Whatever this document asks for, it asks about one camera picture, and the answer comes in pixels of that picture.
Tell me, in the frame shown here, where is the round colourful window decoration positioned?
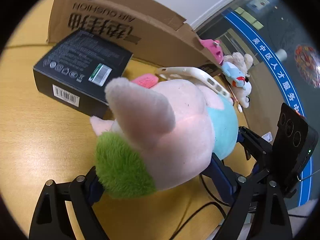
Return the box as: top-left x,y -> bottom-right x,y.
294,44 -> 320,88

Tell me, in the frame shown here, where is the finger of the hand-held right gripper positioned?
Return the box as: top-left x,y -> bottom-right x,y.
236,126 -> 274,162
250,160 -> 275,183

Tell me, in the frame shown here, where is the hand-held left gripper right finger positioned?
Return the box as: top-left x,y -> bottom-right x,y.
200,154 -> 293,240

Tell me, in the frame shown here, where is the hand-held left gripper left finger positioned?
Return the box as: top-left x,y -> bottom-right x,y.
29,166 -> 110,240

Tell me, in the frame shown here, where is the black cable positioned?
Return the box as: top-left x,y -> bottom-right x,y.
172,175 -> 250,240

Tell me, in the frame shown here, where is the white phone case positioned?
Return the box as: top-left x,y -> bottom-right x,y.
155,66 -> 232,100

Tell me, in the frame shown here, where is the cardboard box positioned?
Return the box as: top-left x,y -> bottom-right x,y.
46,0 -> 223,68

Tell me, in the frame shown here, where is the pink bear plush toy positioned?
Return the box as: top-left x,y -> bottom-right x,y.
199,39 -> 225,65

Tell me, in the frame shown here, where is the wooden desktop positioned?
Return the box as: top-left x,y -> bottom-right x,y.
0,12 -> 283,240

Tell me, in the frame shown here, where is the black product box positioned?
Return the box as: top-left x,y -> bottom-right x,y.
33,29 -> 133,119

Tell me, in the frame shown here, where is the white rabbit plush toy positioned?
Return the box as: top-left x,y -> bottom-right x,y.
224,52 -> 254,108

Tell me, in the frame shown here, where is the blue band glass sticker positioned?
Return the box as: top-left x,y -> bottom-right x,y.
224,7 -> 315,205

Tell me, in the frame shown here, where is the pink pig plush toy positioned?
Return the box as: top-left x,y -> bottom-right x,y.
90,74 -> 239,199

